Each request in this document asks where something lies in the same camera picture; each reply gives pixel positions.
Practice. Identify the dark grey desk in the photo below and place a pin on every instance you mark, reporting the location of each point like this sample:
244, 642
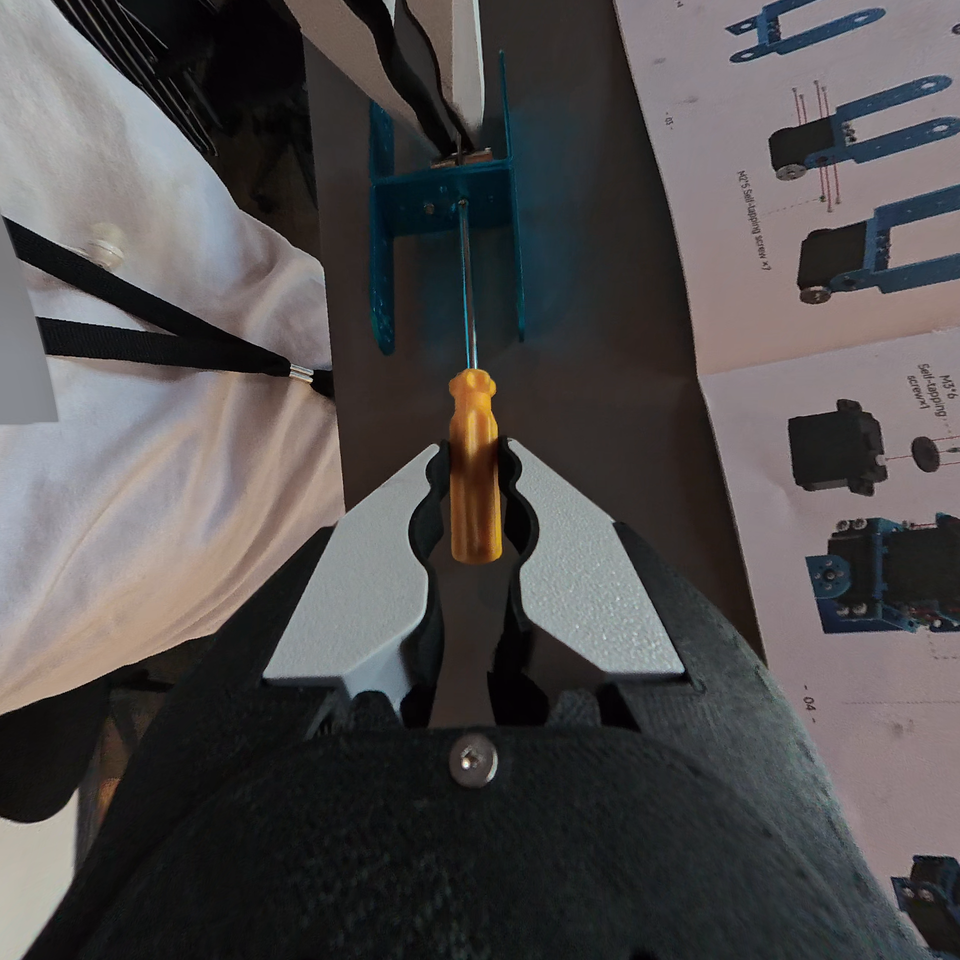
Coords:
600, 375

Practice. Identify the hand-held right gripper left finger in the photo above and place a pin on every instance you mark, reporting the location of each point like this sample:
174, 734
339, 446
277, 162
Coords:
352, 600

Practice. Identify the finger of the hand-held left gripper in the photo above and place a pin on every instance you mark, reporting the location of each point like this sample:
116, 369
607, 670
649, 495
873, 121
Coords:
337, 22
466, 60

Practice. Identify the blue metal bracket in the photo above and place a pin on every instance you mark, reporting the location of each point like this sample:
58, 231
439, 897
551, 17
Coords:
420, 202

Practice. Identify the assembly instruction booklet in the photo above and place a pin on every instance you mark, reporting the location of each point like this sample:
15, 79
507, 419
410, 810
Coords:
712, 225

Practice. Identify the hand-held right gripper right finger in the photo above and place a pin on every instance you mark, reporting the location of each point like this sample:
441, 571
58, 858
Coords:
592, 600

